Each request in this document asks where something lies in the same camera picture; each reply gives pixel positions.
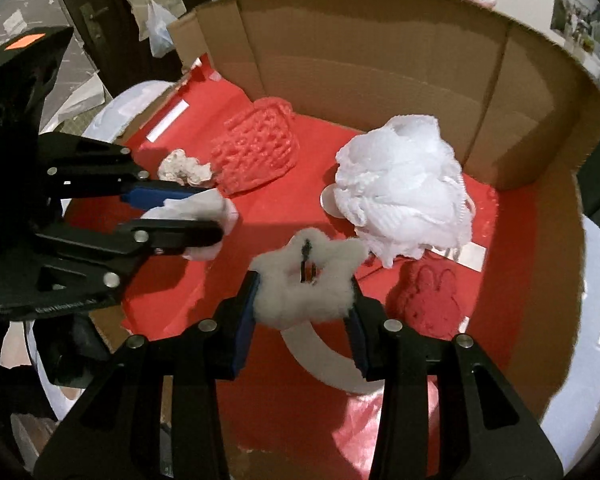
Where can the red knitted heart pad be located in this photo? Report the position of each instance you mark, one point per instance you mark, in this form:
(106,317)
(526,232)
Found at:
(255,145)

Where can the white plastic sheet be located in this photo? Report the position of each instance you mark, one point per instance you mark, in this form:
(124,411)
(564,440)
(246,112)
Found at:
(75,102)

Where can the cream knitted scrunchie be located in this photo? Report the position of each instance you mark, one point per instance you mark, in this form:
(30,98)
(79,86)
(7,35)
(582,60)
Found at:
(180,167)

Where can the green wall picture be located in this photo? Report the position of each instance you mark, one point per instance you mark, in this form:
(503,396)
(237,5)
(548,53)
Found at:
(577,17)

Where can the white cloth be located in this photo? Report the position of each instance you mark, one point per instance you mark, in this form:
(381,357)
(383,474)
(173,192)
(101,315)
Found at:
(205,207)

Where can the red rabbit-shaped sponge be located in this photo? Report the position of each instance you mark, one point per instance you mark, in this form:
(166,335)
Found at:
(425,300)

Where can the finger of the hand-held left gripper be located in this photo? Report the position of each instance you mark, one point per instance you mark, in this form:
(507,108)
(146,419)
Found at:
(150,192)
(180,237)

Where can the white mesh bath pouf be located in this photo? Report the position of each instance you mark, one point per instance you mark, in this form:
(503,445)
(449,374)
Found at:
(400,185)

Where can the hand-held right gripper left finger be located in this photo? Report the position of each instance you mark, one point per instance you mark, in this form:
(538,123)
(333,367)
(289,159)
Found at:
(245,330)

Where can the clear plastic bag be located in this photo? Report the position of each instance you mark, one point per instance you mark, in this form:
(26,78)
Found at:
(157,30)

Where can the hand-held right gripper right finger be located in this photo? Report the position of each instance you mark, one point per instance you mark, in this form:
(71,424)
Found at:
(360,345)

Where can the red-lined cardboard box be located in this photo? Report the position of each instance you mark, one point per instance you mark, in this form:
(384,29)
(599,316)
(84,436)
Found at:
(380,60)

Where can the white fluffy star clip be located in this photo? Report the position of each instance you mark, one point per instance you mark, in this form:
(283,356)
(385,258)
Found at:
(290,300)

